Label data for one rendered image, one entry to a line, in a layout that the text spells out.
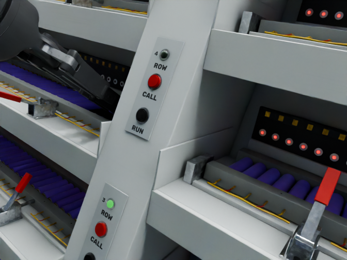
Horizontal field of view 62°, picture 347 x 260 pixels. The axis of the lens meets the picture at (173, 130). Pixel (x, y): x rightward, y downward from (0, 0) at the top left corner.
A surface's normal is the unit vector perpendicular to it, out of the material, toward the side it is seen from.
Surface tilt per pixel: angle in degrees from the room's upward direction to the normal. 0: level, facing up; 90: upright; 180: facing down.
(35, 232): 17
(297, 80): 107
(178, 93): 90
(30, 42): 99
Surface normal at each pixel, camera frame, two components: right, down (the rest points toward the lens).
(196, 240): -0.59, 0.15
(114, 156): -0.51, -0.13
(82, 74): 0.85, 0.38
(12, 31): 0.70, 0.48
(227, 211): 0.18, -0.94
